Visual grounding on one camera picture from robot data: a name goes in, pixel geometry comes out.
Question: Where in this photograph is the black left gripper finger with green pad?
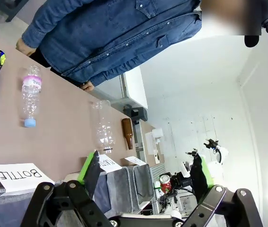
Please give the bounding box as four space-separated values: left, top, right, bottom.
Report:
20 150 112 227

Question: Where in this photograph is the white paper sign reading plastic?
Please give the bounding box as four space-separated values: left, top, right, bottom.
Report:
98 154 123 173

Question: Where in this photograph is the dark chair base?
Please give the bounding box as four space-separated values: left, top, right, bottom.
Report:
0 0 26 23

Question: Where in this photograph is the person in denim shirt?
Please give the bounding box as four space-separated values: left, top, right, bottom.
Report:
21 0 261 87

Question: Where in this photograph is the small white paper sign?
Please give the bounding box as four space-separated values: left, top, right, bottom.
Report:
124 156 147 166

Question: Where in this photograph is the white paper sign reading bottle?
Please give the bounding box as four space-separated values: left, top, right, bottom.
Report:
0 163 55 193

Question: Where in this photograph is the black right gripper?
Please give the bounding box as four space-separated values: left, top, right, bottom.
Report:
162 155 264 227

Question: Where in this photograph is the grey fabric basket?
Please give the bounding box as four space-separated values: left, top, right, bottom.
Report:
0 181 65 227
127 163 155 207
92 166 140 213

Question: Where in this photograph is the brown glass bottle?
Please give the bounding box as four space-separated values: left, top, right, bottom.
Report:
121 118 134 150

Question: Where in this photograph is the black box device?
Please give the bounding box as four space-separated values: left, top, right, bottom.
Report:
123 105 148 122

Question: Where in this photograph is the white board panel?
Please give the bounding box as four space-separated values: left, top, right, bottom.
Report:
122 66 149 109

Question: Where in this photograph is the plastic bottle pink label blue cap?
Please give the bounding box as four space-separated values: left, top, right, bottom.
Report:
20 65 42 128

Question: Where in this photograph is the person's right hand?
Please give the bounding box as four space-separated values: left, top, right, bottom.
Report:
15 37 37 57

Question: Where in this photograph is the red drink can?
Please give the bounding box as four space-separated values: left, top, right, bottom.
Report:
159 174 173 194

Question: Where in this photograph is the clear plastic bottle without label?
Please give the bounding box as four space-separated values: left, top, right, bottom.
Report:
90 99 116 154

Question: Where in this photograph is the person's left hand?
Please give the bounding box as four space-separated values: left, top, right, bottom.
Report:
79 81 95 92

